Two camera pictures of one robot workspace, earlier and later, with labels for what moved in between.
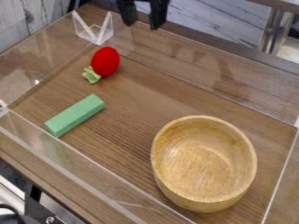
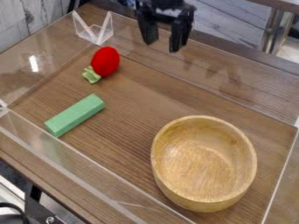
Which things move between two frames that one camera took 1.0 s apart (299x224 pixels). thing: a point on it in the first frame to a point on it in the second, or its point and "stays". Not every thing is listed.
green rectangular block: x=61 y=124 stays
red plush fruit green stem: x=106 y=63 stays
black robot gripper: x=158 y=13 to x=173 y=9
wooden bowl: x=203 y=160 stays
